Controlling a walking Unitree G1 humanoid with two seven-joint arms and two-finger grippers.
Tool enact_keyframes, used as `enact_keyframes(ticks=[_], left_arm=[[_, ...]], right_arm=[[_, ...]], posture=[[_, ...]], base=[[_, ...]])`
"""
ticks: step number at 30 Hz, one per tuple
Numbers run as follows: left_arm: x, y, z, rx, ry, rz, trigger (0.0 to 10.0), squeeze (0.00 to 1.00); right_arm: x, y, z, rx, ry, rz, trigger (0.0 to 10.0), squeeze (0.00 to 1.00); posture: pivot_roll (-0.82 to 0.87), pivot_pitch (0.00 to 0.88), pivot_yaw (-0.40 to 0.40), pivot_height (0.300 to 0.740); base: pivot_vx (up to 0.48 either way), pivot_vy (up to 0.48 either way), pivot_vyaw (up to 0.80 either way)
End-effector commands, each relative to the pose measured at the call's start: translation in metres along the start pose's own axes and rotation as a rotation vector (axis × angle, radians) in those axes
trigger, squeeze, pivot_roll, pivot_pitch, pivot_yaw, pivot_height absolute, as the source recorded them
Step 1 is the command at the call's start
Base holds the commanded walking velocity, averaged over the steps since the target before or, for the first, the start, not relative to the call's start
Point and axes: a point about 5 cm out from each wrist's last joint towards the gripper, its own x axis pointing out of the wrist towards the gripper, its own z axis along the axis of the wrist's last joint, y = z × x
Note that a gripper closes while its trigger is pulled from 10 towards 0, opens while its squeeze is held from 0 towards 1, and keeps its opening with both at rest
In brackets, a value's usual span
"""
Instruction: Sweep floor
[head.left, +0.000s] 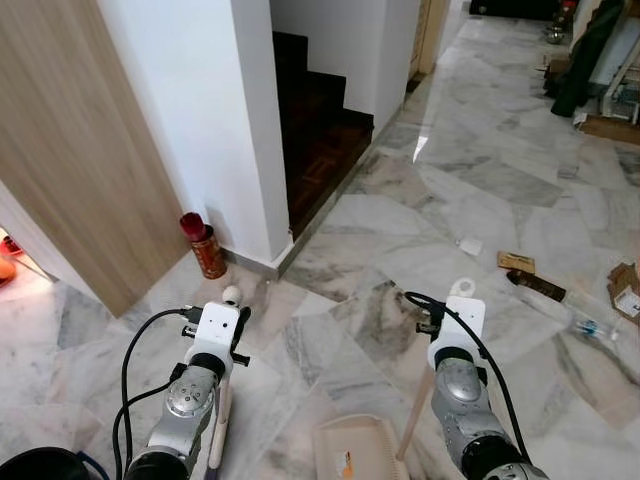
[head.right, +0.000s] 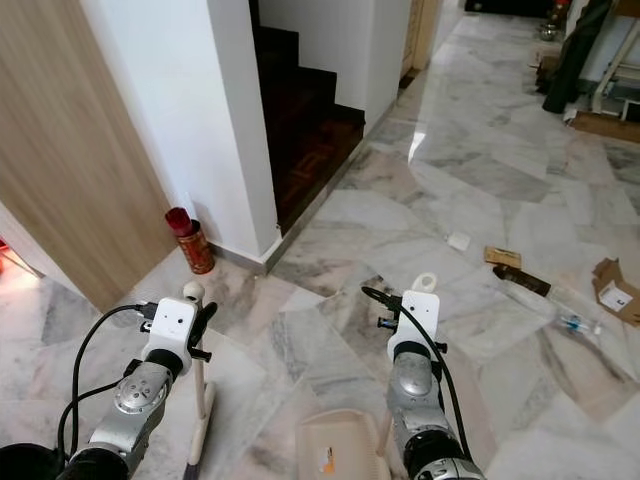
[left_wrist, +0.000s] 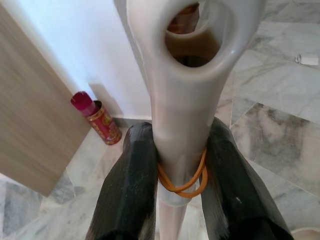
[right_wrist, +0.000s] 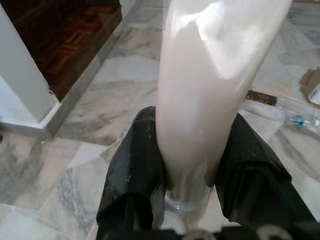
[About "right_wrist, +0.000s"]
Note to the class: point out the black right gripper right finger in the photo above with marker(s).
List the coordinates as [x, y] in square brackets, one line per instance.
[255, 180]

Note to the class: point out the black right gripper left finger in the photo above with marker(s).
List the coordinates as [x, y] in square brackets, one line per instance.
[130, 162]

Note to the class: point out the beige plastic dustpan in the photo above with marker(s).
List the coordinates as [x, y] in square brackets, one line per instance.
[195, 100]

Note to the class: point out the clear plastic bottle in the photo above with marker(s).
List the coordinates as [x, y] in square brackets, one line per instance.
[298, 121]

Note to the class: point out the dark brown wrapper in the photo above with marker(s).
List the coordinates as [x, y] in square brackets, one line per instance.
[261, 98]

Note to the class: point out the open brown cardboard box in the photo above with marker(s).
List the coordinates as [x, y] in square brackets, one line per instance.
[310, 82]

